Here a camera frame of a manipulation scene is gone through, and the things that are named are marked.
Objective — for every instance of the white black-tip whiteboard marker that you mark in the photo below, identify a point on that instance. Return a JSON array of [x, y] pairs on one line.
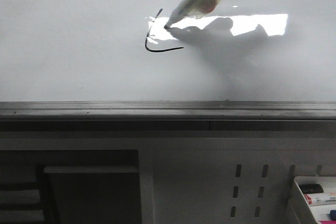
[[191, 8]]

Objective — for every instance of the white whiteboard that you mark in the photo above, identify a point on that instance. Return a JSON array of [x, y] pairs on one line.
[[118, 50]]

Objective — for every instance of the grey aluminium marker tray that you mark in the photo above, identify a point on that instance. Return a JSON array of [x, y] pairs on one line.
[[165, 116]]

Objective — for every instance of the white pegboard panel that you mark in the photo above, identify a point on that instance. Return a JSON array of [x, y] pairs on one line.
[[226, 179]]

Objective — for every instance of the black marker cap in bin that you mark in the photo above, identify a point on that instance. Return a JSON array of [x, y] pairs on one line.
[[311, 188]]

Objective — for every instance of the white plastic storage bin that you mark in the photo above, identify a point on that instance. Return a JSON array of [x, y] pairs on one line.
[[298, 209]]

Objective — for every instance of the red white marker in bin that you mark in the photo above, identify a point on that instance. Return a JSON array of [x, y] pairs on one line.
[[320, 199]]

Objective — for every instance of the blue marker in bin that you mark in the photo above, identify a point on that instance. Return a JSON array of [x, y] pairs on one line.
[[333, 214]]

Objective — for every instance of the pink item in bin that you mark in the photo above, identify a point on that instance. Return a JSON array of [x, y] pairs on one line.
[[326, 222]]

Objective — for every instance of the dark cabinet with white shelf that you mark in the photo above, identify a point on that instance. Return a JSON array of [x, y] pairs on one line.
[[70, 187]]

